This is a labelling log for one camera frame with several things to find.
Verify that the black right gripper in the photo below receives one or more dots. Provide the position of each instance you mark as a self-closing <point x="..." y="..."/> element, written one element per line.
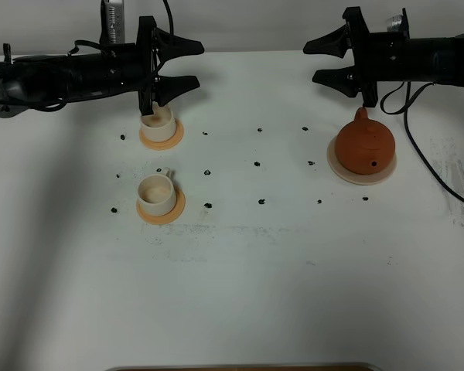
<point x="369" y="51"/>

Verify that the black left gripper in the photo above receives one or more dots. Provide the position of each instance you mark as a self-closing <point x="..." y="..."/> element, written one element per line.
<point x="134" y="65"/>

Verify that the brown clay teapot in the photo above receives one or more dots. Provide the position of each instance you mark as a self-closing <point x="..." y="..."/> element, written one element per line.
<point x="364" y="146"/>

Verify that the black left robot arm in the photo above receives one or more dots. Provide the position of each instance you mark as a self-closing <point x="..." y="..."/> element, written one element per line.
<point x="94" y="71"/>

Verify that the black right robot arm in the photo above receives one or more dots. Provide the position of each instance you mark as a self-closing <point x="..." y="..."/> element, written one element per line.
<point x="390" y="56"/>

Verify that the cream teapot saucer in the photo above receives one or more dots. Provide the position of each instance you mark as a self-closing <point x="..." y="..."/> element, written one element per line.
<point x="357" y="179"/>

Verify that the far white teacup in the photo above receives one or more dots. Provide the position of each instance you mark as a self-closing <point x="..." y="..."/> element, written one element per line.
<point x="159" y="126"/>

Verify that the white teacup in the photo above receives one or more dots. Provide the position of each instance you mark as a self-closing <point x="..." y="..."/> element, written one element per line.
<point x="157" y="194"/>
<point x="159" y="126"/>

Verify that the far orange coaster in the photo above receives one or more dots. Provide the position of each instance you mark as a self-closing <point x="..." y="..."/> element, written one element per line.
<point x="164" y="145"/>

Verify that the orange coaster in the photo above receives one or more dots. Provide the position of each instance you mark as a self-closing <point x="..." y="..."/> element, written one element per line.
<point x="164" y="145"/>
<point x="167" y="218"/>

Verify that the near white teacup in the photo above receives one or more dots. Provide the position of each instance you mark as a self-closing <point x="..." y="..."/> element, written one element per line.
<point x="157" y="194"/>

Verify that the near orange coaster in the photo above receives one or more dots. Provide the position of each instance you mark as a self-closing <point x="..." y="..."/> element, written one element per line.
<point x="167" y="218"/>

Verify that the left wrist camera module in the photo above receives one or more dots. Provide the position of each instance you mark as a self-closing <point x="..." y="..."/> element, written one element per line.
<point x="112" y="22"/>

